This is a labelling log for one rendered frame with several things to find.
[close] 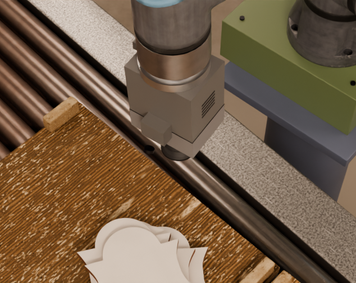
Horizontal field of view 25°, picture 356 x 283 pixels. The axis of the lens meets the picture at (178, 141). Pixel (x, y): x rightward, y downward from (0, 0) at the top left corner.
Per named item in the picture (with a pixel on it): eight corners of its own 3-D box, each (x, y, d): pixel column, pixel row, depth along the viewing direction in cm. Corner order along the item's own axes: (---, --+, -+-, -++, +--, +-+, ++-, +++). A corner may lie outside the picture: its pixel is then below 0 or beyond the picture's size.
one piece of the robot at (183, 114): (97, 58, 80) (114, 151, 93) (173, 98, 77) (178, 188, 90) (155, -3, 84) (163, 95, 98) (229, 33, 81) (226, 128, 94)
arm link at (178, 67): (182, 67, 76) (113, 32, 79) (183, 97, 80) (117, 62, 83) (226, 17, 80) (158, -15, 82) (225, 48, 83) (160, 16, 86)
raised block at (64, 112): (72, 105, 127) (71, 94, 124) (81, 111, 126) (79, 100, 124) (43, 127, 124) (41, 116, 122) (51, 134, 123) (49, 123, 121)
